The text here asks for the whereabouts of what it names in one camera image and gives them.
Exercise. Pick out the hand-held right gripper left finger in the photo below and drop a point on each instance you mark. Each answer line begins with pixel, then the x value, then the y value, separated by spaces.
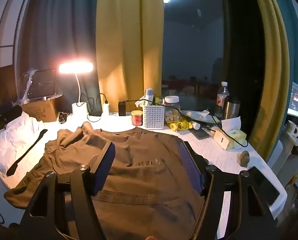
pixel 106 167

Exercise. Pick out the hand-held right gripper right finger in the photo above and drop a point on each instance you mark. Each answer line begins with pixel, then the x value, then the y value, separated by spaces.
pixel 190 167

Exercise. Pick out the brown t-shirt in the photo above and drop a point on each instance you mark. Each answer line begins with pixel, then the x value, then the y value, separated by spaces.
pixel 139 180

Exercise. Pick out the white folded cloth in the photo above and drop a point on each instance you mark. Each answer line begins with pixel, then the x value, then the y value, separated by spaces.
pixel 16 135

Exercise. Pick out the grey smartphone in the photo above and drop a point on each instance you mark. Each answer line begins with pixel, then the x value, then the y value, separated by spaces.
pixel 199 133

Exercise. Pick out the cardboard box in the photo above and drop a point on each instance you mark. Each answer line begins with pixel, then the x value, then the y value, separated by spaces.
pixel 41 110

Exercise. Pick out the yellow snack bag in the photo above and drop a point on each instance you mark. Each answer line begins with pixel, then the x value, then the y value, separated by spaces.
pixel 180 126

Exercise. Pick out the white power bank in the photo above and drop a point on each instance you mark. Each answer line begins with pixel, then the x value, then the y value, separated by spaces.
pixel 220 138

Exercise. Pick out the black screen in plastic wrap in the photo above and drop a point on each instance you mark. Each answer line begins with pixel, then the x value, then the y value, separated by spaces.
pixel 44 82

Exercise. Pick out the white wet wipes pack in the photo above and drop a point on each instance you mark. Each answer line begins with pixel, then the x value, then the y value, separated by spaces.
pixel 196 114

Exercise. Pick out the grey stone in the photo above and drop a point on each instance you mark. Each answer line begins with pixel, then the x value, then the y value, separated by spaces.
pixel 243 158

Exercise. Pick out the yellow tissue pack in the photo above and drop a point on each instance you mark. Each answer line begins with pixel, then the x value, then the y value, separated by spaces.
pixel 236 137

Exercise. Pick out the small black gadget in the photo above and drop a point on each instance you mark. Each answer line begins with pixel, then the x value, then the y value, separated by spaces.
pixel 62 118

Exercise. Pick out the red candle jar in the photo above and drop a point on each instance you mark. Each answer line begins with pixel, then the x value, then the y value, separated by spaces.
pixel 137 118

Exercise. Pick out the black charger block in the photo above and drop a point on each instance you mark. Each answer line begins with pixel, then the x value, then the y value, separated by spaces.
pixel 123 108

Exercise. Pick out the white perforated basket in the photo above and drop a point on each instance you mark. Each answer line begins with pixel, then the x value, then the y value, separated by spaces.
pixel 154 117

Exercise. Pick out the clear jar with white lid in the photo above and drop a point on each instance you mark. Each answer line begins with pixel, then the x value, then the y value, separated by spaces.
pixel 172 99

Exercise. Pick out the stainless steel tumbler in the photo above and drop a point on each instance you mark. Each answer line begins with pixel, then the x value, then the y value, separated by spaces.
pixel 231 110

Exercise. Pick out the yellow green sponge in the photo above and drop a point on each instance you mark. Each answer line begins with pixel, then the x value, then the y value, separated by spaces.
pixel 158 101

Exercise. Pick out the clear plastic water bottle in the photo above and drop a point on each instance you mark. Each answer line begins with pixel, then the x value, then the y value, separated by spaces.
pixel 221 97

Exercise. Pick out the white panelled sliding door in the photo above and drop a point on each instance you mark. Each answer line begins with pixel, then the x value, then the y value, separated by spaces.
pixel 4 30

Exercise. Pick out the white desk lamp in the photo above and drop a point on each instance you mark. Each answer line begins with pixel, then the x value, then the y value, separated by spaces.
pixel 76 67

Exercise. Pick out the blue and white bottle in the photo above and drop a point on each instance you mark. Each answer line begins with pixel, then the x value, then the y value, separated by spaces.
pixel 149 94

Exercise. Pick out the teal curtain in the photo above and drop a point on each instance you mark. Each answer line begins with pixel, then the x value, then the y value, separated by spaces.
pixel 292 42
pixel 59 30

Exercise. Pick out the white printed mug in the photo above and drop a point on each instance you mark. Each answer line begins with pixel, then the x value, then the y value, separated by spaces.
pixel 292 128

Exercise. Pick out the yellow curtain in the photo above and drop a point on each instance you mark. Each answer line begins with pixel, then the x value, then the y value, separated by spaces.
pixel 129 42
pixel 273 67

